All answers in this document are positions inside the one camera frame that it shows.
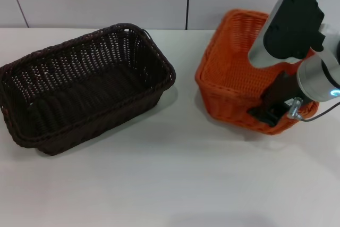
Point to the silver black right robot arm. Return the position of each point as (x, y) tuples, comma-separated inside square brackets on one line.
[(281, 25)]

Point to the dark brown wicker basket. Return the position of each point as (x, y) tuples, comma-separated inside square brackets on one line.
[(87, 91)]

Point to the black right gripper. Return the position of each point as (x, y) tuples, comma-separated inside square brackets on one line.
[(284, 88)]

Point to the orange wicker basket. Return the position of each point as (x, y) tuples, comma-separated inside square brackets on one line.
[(228, 78)]

